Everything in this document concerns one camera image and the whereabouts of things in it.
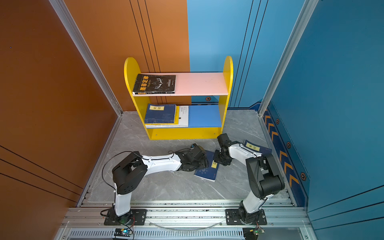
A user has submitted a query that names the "left aluminium corner post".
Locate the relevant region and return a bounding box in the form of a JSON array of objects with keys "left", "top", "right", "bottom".
[{"left": 49, "top": 0, "right": 123, "bottom": 117}]

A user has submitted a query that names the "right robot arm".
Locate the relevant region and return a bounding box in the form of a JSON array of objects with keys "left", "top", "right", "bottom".
[{"left": 214, "top": 134, "right": 285, "bottom": 225}]

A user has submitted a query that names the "black book orange title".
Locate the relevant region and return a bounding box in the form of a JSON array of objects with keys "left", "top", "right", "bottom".
[{"left": 133, "top": 74, "right": 177, "bottom": 95}]

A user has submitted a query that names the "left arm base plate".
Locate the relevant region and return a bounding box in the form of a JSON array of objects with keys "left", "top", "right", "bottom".
[{"left": 100, "top": 208, "right": 147, "bottom": 226}]

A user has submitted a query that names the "left green circuit board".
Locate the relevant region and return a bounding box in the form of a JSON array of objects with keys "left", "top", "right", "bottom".
[{"left": 114, "top": 228, "right": 135, "bottom": 240}]

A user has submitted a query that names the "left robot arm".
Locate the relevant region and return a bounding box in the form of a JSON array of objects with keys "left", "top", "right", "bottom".
[{"left": 112, "top": 144, "right": 209, "bottom": 217}]

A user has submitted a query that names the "green circuit board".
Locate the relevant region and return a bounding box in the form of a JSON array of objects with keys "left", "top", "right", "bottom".
[
  {"left": 114, "top": 228, "right": 135, "bottom": 240},
  {"left": 243, "top": 228, "right": 265, "bottom": 240}
]

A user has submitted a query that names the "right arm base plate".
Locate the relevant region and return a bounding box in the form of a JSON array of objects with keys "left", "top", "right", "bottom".
[{"left": 225, "top": 208, "right": 267, "bottom": 226}]

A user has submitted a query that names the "right aluminium corner post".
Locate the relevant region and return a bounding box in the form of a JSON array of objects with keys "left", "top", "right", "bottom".
[{"left": 258, "top": 0, "right": 319, "bottom": 117}]

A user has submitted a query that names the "right green circuit board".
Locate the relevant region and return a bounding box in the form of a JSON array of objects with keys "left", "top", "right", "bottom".
[{"left": 243, "top": 228, "right": 265, "bottom": 240}]

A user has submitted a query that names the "aluminium corner post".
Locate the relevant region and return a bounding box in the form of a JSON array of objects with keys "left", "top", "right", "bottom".
[
  {"left": 258, "top": 0, "right": 319, "bottom": 117},
  {"left": 49, "top": 0, "right": 123, "bottom": 117}
]

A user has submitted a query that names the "navy book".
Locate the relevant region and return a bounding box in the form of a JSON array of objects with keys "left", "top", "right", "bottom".
[
  {"left": 243, "top": 140, "right": 272, "bottom": 155},
  {"left": 145, "top": 104, "right": 177, "bottom": 124},
  {"left": 194, "top": 151, "right": 219, "bottom": 182}
]

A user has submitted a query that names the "aluminium frame rail front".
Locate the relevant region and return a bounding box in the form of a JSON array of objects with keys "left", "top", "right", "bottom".
[{"left": 57, "top": 199, "right": 317, "bottom": 240}]

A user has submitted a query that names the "white La Dame book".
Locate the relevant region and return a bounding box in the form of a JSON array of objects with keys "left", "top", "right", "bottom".
[{"left": 145, "top": 106, "right": 189, "bottom": 129}]

